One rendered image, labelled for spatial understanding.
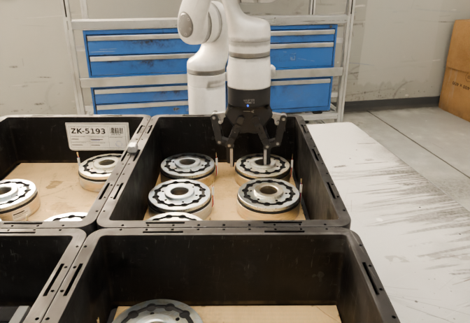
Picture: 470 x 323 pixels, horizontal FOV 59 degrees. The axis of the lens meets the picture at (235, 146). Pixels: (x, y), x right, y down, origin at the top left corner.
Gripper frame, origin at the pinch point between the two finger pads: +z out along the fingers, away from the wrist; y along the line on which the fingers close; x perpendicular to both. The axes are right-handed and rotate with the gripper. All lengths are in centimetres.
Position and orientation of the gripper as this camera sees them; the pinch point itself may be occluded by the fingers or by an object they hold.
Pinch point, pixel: (248, 158)
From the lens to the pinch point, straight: 78.2
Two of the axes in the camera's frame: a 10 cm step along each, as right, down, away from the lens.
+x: 0.9, -3.9, 9.2
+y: 10.0, 0.3, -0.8
